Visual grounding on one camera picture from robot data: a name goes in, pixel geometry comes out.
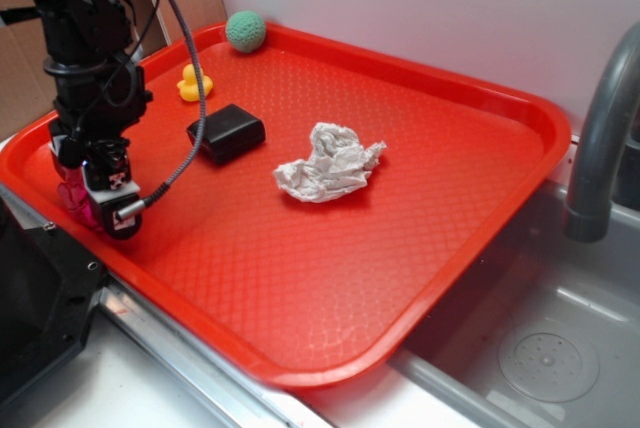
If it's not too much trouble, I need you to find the green knitted ball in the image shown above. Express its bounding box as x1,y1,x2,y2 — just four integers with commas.
225,10,267,54

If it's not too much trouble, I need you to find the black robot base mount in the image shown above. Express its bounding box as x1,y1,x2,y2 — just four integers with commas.
1,201,105,409

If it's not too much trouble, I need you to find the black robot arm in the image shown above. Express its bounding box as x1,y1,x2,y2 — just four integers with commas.
1,0,153,240

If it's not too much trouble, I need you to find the red plastic tray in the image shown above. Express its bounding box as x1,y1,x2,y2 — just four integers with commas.
1,24,571,391

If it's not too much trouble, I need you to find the grey braided cable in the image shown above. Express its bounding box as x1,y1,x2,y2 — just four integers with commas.
115,0,209,222

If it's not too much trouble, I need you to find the black rectangular block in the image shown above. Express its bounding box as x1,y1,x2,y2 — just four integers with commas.
186,104,266,165

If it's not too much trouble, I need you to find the crumpled white paper towel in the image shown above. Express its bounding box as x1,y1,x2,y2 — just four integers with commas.
273,122,387,204

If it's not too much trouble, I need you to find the grey plastic sink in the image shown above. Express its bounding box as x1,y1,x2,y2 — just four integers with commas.
390,155,639,427

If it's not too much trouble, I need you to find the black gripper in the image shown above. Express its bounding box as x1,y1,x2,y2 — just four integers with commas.
45,53,152,240

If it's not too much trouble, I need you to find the grey faucet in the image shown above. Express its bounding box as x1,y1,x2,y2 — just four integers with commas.
563,24,639,243

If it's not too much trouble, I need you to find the yellow rubber duck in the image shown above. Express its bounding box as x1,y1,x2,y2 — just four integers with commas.
176,64,214,102

